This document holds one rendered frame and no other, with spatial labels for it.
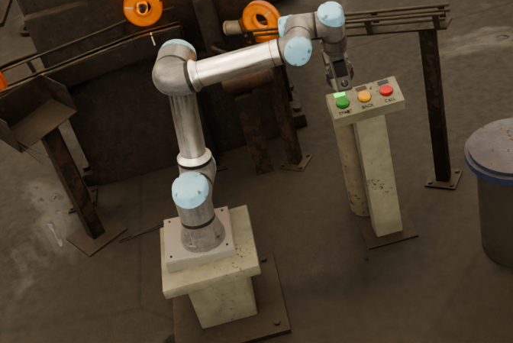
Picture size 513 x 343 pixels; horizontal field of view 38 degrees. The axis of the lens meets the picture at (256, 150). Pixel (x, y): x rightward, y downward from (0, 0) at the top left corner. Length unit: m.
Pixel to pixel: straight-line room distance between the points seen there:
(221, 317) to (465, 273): 0.85
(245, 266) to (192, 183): 0.31
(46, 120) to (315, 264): 1.16
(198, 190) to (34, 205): 1.43
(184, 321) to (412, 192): 1.02
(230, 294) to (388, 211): 0.66
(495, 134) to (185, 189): 1.02
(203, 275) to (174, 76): 0.68
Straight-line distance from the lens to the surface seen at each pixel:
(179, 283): 2.44
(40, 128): 2.92
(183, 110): 2.34
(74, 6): 3.12
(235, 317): 2.64
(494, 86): 3.57
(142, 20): 3.05
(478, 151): 2.47
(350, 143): 2.71
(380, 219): 2.77
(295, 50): 2.05
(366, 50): 4.00
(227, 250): 2.45
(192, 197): 2.34
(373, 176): 2.64
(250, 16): 2.91
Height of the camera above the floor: 1.94
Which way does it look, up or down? 35 degrees down
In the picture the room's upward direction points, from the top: 16 degrees counter-clockwise
